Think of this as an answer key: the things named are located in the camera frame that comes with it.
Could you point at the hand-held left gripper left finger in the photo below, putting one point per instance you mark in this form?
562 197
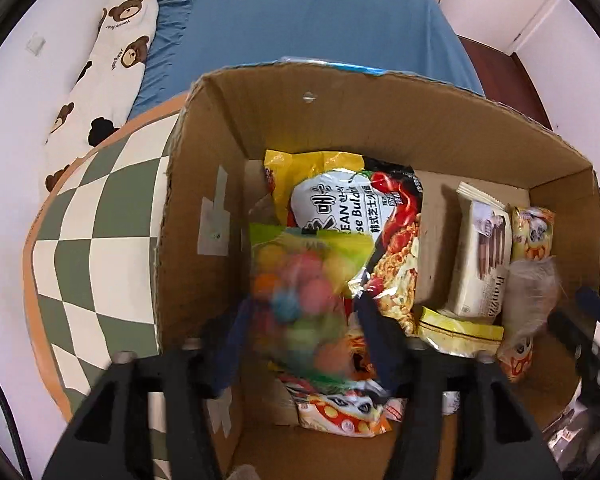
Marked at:
229 355

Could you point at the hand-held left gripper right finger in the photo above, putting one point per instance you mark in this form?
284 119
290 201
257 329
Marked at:
380 347

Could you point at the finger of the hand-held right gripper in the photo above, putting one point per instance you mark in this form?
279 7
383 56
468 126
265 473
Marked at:
572 332
597 305

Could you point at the clear cookie packet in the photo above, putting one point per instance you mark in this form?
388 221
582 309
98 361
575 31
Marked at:
530 290

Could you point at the pink panda snack packet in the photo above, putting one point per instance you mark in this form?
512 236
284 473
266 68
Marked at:
517 360

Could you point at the orange panda snack packet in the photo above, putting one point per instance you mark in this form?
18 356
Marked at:
340 410

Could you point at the pale bread packet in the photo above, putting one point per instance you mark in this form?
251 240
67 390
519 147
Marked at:
460 335

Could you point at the colourful candy ball bag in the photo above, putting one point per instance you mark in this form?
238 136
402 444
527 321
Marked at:
300 290

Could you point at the yellow panda snack packet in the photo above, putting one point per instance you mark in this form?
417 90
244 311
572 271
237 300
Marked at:
532 230

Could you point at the white wafer stick packet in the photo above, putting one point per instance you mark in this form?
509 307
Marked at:
480 260

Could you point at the yellow red noodle packet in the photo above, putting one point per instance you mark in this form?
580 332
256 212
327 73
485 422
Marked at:
340 195

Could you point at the cardboard box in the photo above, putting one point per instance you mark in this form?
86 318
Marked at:
330 115

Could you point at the green white checkered mat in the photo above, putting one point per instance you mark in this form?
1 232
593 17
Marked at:
110 260

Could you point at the white bear print pillow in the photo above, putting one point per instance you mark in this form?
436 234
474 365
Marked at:
115 60

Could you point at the blue bed sheet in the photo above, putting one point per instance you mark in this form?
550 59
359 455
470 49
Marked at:
305 20

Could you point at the white wall outlet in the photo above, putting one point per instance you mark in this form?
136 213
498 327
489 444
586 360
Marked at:
35 45

